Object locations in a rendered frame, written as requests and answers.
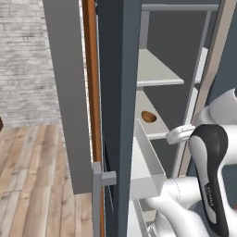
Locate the brown wooden trim strip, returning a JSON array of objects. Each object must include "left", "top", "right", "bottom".
[{"left": 81, "top": 0, "right": 106, "bottom": 237}]

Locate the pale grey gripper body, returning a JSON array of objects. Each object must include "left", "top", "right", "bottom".
[{"left": 166, "top": 123, "right": 197, "bottom": 145}]

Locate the brown potato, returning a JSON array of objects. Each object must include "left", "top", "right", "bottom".
[{"left": 141, "top": 110, "right": 158, "bottom": 125}]

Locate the grey cupboard side panel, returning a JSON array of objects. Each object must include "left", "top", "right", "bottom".
[{"left": 42, "top": 0, "right": 94, "bottom": 195}]

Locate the white freezer drawer bin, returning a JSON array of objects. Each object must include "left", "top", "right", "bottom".
[{"left": 129, "top": 118, "right": 167, "bottom": 201}]

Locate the dark grey freezer door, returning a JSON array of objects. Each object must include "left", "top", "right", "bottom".
[{"left": 95, "top": 0, "right": 143, "bottom": 237}]

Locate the grey freezer door handle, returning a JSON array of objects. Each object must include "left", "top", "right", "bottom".
[{"left": 92, "top": 161, "right": 118, "bottom": 237}]

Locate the grey freezer cabinet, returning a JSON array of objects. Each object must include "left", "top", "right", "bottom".
[{"left": 127, "top": 0, "right": 237, "bottom": 237}]

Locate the white freezer shelf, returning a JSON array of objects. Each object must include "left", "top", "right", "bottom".
[
  {"left": 136, "top": 48, "right": 185, "bottom": 88},
  {"left": 134, "top": 89, "right": 170, "bottom": 141}
]

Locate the dark door with beige edge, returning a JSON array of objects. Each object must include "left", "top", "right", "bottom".
[{"left": 178, "top": 0, "right": 237, "bottom": 178}]

